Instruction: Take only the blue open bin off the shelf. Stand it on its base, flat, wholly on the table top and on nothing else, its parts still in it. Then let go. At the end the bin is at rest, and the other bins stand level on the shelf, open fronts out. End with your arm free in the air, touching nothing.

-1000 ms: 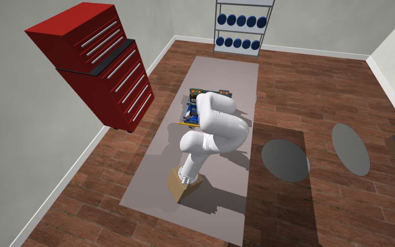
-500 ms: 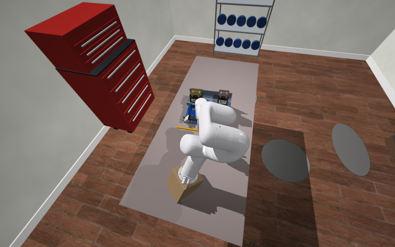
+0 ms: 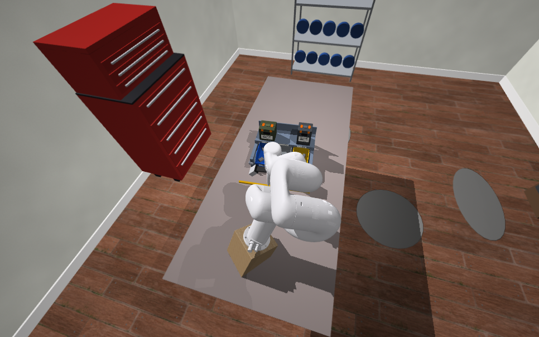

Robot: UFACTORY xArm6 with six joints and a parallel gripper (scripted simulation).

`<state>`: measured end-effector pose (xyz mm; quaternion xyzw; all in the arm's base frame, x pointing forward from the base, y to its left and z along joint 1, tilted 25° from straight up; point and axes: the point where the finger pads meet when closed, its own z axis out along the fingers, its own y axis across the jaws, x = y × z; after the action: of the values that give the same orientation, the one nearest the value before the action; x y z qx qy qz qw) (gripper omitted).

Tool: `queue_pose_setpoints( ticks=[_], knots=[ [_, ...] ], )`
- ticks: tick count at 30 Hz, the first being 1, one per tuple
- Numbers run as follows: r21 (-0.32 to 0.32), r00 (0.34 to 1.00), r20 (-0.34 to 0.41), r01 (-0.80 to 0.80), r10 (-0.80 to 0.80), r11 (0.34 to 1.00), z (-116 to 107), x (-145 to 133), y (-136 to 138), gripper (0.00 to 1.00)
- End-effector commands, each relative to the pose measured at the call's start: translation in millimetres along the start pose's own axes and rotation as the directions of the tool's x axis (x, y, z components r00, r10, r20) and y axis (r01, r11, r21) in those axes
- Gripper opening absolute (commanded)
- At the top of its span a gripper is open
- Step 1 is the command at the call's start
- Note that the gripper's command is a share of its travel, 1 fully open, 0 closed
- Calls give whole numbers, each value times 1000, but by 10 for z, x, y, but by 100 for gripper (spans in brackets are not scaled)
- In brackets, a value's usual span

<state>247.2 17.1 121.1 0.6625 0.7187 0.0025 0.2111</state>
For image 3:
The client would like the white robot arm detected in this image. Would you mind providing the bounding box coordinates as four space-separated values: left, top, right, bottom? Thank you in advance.
243 142 341 253

